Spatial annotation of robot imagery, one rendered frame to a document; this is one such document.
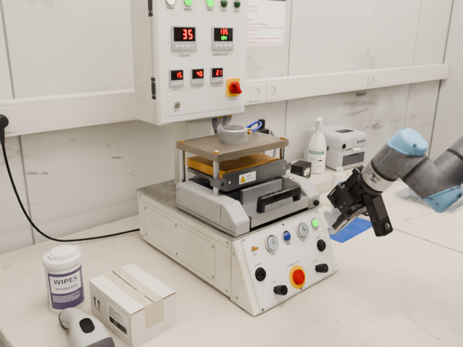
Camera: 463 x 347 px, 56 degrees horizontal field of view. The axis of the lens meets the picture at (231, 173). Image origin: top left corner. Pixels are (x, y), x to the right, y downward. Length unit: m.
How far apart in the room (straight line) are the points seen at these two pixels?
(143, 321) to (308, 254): 0.48
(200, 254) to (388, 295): 0.51
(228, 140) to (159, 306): 0.48
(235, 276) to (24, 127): 0.74
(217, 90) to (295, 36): 0.85
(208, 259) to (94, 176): 0.58
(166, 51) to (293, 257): 0.65
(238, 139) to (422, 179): 0.48
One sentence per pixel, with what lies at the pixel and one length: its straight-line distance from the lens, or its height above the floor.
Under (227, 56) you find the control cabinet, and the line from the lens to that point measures 1.37.
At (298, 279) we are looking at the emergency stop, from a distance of 1.19.
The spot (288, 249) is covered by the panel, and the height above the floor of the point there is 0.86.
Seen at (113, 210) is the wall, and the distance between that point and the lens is 1.65.
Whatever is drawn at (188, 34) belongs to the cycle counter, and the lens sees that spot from 1.27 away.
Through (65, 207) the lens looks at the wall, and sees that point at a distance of 1.57.
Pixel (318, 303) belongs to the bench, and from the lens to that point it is 1.18.
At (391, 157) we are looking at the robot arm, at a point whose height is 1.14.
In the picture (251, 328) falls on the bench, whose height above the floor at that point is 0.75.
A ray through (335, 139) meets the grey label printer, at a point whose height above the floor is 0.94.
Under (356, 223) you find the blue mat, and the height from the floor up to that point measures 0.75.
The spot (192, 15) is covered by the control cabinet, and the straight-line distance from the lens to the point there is 1.29.
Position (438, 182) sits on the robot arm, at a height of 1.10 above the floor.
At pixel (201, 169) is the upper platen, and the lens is 1.22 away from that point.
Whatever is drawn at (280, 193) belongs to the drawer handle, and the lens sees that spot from 1.14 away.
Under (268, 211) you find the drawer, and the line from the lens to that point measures 1.13.
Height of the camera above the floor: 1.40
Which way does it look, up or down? 18 degrees down
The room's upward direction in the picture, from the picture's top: 1 degrees clockwise
